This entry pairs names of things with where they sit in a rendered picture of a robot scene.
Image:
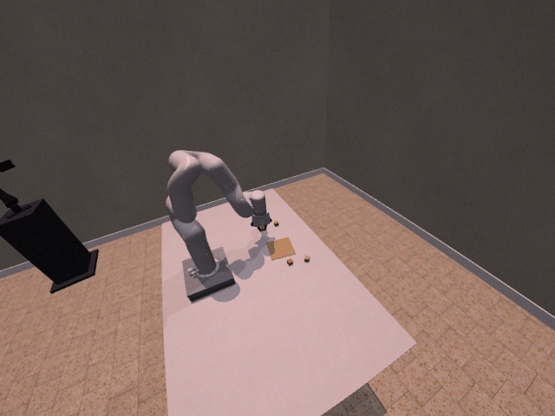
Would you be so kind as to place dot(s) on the orange flat mat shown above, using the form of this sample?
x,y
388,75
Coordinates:
x,y
280,248

